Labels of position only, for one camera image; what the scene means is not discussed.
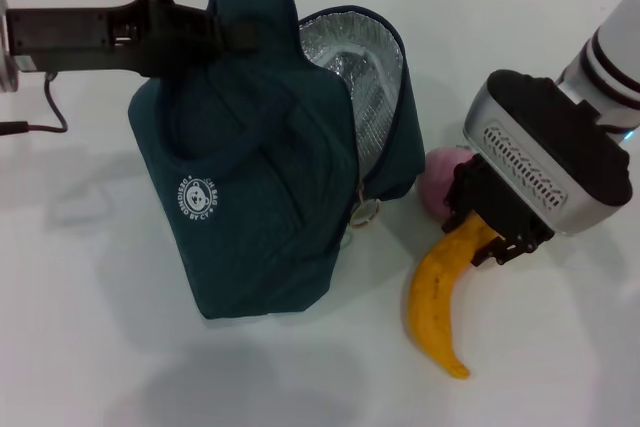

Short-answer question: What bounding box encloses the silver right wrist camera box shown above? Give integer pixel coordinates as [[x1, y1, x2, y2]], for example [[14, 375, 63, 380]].
[[463, 69, 632, 236]]

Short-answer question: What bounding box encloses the dark teal insulated lunch bag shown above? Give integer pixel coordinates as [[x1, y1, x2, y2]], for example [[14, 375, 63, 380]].
[[127, 0, 426, 321]]

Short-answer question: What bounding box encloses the pink toy peach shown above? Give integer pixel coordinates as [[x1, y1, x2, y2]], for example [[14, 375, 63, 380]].
[[417, 145, 476, 221]]

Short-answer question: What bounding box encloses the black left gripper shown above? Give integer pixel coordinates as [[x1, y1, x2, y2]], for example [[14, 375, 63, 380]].
[[5, 0, 201, 81]]

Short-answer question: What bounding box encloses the yellow toy banana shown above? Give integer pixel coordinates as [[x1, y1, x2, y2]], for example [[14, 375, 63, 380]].
[[408, 214, 506, 379]]

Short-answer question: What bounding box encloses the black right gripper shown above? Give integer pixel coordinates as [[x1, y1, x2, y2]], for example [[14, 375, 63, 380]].
[[442, 154, 554, 268]]

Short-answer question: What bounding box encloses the clear zipper pull ring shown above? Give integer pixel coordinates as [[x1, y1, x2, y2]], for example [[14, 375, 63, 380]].
[[349, 199, 380, 229]]

